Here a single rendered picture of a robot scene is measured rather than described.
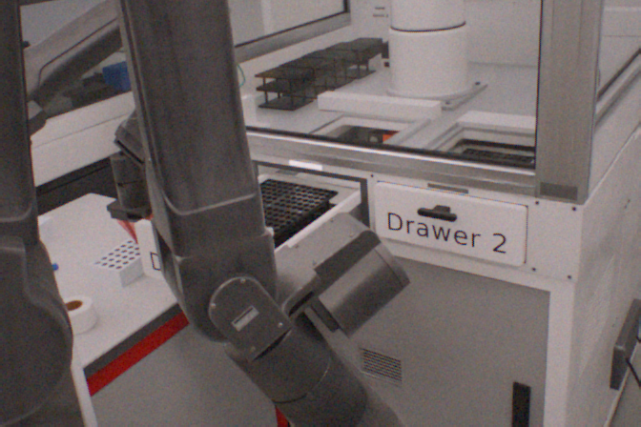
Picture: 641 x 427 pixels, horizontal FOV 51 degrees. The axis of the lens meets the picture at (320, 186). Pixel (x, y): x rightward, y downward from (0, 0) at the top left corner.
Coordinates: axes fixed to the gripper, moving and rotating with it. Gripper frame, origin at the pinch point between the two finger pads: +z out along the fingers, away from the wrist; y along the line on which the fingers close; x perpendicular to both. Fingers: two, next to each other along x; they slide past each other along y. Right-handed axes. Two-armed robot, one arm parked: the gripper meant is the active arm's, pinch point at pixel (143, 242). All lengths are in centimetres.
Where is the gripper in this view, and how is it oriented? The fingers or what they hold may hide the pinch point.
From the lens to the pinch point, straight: 144.4
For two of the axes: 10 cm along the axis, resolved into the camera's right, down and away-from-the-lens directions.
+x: -4.6, 3.9, -8.0
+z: 0.8, 9.1, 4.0
